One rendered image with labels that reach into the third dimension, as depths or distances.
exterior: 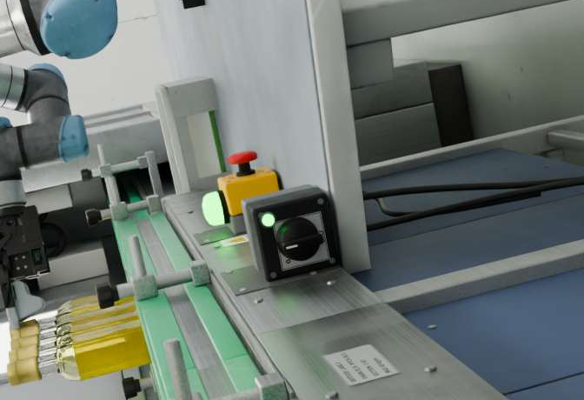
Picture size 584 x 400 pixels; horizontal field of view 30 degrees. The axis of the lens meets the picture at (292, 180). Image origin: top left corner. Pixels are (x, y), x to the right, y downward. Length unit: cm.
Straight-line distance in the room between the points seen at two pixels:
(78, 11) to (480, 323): 90
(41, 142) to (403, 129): 123
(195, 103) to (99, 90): 356
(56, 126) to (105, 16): 27
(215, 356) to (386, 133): 185
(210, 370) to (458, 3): 46
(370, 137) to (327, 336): 189
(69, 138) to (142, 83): 362
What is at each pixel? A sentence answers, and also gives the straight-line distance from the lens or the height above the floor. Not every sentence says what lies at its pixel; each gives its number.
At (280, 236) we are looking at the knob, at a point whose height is 81.
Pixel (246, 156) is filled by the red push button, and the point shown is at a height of 79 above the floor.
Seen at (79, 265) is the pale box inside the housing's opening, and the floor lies 107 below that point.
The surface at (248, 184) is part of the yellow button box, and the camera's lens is 140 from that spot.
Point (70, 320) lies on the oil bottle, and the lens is 171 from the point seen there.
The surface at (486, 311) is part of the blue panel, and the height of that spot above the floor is 68.
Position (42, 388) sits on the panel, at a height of 115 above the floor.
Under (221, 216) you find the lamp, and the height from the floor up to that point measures 84.
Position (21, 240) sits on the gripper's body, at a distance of 185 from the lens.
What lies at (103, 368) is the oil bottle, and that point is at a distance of 160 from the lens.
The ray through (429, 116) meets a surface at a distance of 284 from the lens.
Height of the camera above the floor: 98
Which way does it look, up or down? 10 degrees down
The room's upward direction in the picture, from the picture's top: 103 degrees counter-clockwise
